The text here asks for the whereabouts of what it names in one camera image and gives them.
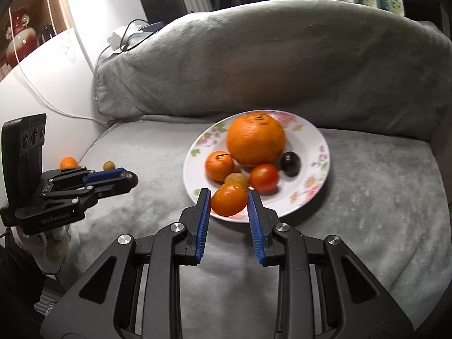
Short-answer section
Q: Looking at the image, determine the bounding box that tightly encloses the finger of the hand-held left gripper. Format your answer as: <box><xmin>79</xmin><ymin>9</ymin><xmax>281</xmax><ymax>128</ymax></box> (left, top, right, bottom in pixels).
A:
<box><xmin>42</xmin><ymin>175</ymin><xmax>139</xmax><ymax>202</ymax></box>
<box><xmin>53</xmin><ymin>167</ymin><xmax>131</xmax><ymax>186</ymax></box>

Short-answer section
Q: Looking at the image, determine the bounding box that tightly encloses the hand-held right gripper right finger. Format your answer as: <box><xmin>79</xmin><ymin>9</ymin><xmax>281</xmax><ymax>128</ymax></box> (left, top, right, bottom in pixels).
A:
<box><xmin>247</xmin><ymin>190</ymin><xmax>415</xmax><ymax>339</ymax></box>

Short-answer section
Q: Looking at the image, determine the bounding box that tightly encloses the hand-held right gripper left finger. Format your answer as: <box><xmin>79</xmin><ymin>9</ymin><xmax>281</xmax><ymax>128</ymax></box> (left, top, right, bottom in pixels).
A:
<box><xmin>40</xmin><ymin>188</ymin><xmax>212</xmax><ymax>339</ymax></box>

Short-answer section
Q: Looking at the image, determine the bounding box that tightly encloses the oval orange kumquat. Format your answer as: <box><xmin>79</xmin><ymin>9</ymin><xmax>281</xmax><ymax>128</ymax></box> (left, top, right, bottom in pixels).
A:
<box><xmin>211</xmin><ymin>182</ymin><xmax>249</xmax><ymax>217</ymax></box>

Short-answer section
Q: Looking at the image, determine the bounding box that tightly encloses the red tomato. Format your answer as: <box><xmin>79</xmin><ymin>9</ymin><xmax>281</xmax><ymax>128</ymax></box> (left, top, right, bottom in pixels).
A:
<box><xmin>249</xmin><ymin>163</ymin><xmax>279</xmax><ymax>191</ymax></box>

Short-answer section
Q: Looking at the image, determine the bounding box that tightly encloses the mandarin with stem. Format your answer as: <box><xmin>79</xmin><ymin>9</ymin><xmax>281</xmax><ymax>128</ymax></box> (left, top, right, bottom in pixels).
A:
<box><xmin>205</xmin><ymin>151</ymin><xmax>235</xmax><ymax>181</ymax></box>

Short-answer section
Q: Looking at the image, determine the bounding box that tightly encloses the large orange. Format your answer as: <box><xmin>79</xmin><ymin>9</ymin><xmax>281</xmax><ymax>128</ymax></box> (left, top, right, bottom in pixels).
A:
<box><xmin>227</xmin><ymin>112</ymin><xmax>286</xmax><ymax>166</ymax></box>

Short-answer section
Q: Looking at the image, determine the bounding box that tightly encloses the floral white plate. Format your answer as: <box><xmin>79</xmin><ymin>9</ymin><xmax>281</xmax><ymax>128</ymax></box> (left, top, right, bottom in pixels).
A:
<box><xmin>183</xmin><ymin>110</ymin><xmax>331</xmax><ymax>223</ymax></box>

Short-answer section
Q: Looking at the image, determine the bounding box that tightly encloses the person's left hand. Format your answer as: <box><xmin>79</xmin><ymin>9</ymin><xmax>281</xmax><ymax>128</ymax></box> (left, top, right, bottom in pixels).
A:
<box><xmin>10</xmin><ymin>224</ymin><xmax>71</xmax><ymax>274</ymax></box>

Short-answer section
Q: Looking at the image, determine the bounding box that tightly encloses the red white ceramic jar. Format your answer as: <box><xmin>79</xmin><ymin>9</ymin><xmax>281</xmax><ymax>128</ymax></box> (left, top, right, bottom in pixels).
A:
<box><xmin>5</xmin><ymin>5</ymin><xmax>39</xmax><ymax>68</ymax></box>

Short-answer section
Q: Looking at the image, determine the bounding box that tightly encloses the white cable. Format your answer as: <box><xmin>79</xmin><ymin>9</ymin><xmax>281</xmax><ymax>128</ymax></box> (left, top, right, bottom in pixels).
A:
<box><xmin>9</xmin><ymin>7</ymin><xmax>107</xmax><ymax>124</ymax></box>

